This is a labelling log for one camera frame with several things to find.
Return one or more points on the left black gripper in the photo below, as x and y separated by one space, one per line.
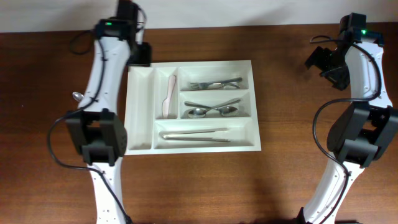
144 60

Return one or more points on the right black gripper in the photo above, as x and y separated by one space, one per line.
340 80

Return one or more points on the pink plastic knife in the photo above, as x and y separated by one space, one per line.
167 100

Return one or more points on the steel fork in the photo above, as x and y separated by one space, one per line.
204 85
224 86

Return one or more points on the small steel teaspoon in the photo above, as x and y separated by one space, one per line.
78 96

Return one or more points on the large steel spoon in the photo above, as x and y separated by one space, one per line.
227 103
199 112

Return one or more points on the steel kitchen tongs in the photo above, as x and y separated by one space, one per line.
194 135

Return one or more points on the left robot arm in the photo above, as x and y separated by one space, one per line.
96 130

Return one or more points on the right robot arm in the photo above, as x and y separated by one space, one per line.
363 132

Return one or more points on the white plastic cutlery tray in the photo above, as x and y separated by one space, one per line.
191 107

